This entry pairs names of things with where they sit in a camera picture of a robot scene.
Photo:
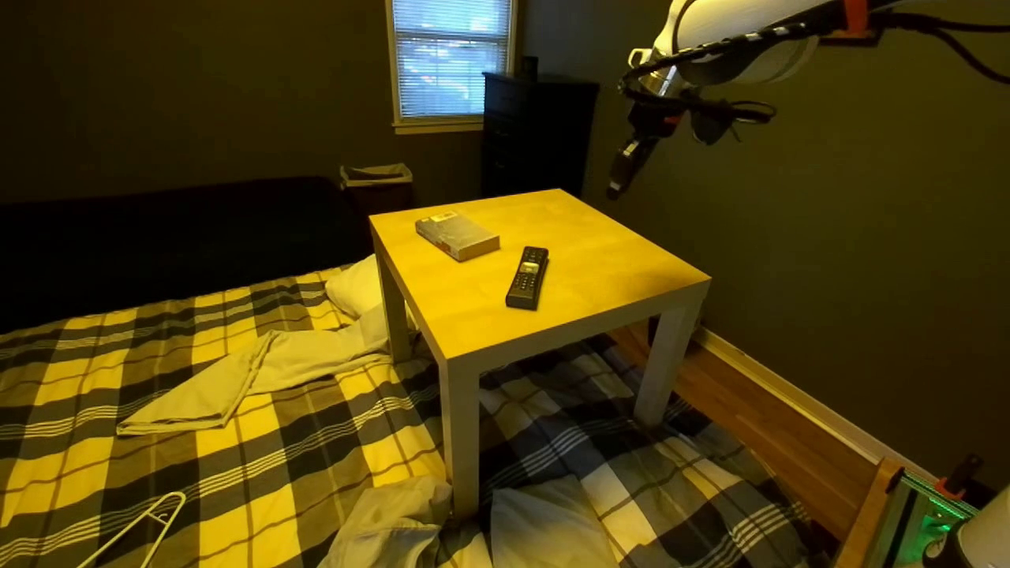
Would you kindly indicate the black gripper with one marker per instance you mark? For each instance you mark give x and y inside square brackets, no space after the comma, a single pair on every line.
[655,113]

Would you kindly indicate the black remote control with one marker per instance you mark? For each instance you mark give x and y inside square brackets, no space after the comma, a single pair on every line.
[528,277]

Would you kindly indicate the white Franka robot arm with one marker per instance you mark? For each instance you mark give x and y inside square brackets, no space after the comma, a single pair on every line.
[736,43]

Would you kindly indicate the dark dresser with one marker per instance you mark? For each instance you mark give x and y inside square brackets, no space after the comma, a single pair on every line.
[538,131]

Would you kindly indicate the small flat grey box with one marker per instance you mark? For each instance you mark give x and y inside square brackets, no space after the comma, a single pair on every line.
[459,236]

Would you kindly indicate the light wooden side table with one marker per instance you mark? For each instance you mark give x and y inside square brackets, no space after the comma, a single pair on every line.
[492,315]

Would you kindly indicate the white framed window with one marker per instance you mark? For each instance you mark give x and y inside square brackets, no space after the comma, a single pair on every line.
[448,64]

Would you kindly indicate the open brown bin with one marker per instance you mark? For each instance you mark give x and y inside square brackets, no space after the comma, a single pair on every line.
[376,186]

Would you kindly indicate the white bed sheet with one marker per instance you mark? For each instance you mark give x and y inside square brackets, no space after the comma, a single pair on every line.
[356,287]

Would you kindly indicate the flat pale grey cloth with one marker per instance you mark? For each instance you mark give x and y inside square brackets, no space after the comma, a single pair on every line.
[318,357]

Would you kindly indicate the folded white cloth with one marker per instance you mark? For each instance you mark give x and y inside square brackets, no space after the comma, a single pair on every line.
[546,526]

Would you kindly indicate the crumpled grey cloth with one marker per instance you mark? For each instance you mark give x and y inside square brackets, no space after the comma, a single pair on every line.
[394,526]

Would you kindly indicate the wood framed green board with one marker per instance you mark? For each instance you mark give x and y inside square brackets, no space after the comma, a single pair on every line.
[904,522]

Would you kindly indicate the red and black clamp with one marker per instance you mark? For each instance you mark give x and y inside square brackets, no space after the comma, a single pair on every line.
[963,474]

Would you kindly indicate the folded beige towel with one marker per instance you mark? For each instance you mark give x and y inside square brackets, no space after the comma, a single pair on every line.
[201,394]

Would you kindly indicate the white lampshade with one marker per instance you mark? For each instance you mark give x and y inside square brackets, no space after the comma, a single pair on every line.
[989,537]

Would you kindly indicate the plaid bed blanket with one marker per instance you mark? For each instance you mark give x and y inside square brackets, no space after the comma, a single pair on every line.
[94,462]

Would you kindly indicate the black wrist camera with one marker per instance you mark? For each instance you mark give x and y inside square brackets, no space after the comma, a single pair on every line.
[721,113]

